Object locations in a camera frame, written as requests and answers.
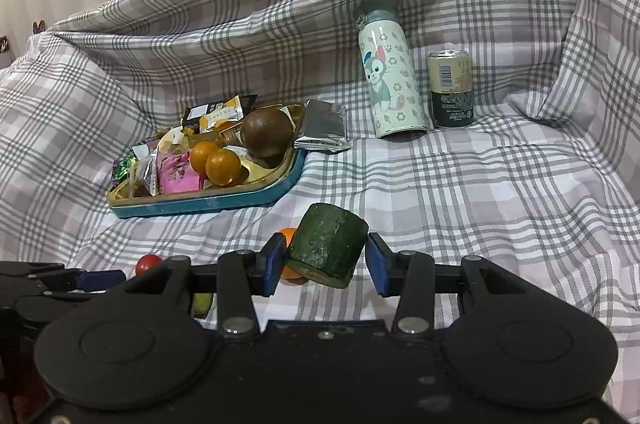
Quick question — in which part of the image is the red tomato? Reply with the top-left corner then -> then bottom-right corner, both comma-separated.
136,254 -> 165,276

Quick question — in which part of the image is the green snack packet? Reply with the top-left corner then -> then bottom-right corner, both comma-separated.
112,154 -> 141,182

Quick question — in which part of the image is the brown round fruit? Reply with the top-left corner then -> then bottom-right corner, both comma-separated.
240,106 -> 293,160

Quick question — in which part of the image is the clear yellow snack packet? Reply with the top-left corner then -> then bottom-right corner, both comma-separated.
159,126 -> 201,153

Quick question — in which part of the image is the pink snack packet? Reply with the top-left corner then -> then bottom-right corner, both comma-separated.
156,148 -> 207,196

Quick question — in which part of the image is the white cartoon print bottle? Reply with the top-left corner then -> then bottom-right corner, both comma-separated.
356,1 -> 430,140

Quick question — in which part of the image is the blue tin tray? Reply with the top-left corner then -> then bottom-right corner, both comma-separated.
106,103 -> 307,220

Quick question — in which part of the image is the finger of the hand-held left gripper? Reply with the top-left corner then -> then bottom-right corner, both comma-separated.
0,260 -> 127,300

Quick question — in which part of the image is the brown cake snack packet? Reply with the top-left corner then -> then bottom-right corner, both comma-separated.
129,143 -> 162,197

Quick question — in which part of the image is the small orange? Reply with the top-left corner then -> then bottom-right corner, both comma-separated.
278,227 -> 307,281
189,141 -> 221,175
205,149 -> 242,186

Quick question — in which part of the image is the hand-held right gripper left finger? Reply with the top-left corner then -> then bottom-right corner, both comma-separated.
120,232 -> 288,336

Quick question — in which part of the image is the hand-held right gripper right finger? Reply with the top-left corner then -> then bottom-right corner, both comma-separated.
365,232 -> 538,335

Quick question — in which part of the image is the black snack packet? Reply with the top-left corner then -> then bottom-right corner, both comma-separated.
180,95 -> 259,128

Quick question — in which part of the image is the silver foil packet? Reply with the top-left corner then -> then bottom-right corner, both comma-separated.
294,99 -> 353,153

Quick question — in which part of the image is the green cucumber chunk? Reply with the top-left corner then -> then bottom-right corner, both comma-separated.
285,203 -> 370,289
192,293 -> 215,318

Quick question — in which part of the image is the green drink can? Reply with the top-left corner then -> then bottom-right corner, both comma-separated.
426,50 -> 475,129

